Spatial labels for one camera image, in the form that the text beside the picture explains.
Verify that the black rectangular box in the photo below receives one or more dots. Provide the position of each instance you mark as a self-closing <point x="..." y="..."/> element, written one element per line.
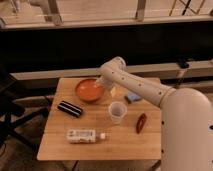
<point x="70" y="109"/>

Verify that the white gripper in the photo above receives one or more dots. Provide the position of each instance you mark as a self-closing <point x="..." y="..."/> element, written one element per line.
<point x="108" y="85"/>

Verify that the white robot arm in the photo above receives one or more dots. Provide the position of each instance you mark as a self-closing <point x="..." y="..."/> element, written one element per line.
<point x="186" y="122"/>

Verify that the clear plastic cup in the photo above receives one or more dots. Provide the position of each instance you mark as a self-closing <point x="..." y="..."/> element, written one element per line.
<point x="117" y="111"/>

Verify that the black office chair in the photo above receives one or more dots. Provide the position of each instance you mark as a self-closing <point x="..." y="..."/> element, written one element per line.
<point x="10" y="89"/>

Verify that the orange ceramic bowl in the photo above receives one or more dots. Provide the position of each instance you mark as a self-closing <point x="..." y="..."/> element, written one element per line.
<point x="88" y="90"/>

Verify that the white plastic bottle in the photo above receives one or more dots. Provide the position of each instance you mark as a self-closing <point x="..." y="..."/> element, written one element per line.
<point x="75" y="136"/>

